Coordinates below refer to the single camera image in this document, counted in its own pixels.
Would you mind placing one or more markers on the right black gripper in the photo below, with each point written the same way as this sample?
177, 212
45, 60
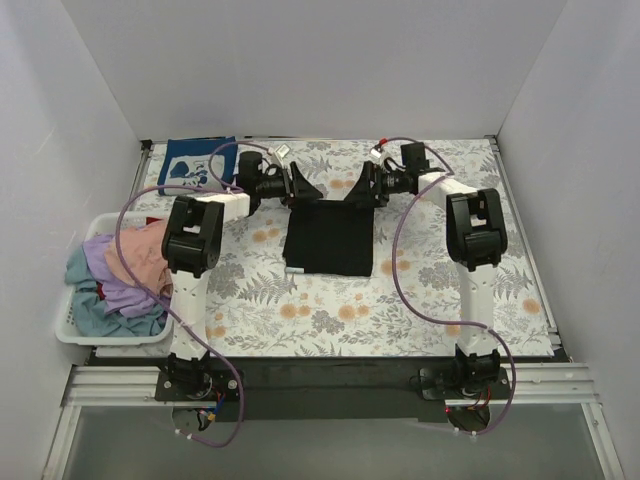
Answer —
376, 181

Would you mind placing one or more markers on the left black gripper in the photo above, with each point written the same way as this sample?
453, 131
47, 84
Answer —
289, 183

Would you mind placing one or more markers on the black t shirt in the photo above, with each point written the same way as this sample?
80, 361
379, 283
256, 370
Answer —
330, 238

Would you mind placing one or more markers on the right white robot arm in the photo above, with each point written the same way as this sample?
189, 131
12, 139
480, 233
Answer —
476, 241

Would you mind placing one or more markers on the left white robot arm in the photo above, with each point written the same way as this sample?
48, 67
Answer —
192, 247

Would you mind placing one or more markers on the floral table cloth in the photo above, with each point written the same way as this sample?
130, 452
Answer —
255, 308

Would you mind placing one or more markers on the folded blue printed t shirt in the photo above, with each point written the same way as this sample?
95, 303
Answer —
197, 162

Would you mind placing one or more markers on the pink t shirt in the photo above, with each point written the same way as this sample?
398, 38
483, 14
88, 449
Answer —
141, 248

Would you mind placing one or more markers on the lilac t shirt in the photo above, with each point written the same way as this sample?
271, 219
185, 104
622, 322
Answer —
129, 301

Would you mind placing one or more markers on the light blue t shirt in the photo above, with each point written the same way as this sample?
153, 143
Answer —
89, 307

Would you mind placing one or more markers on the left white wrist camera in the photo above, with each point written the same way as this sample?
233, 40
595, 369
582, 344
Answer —
278, 154

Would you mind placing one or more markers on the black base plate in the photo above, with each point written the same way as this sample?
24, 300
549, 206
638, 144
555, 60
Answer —
305, 388

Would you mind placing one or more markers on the aluminium frame rail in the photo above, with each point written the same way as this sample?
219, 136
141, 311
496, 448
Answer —
138, 386

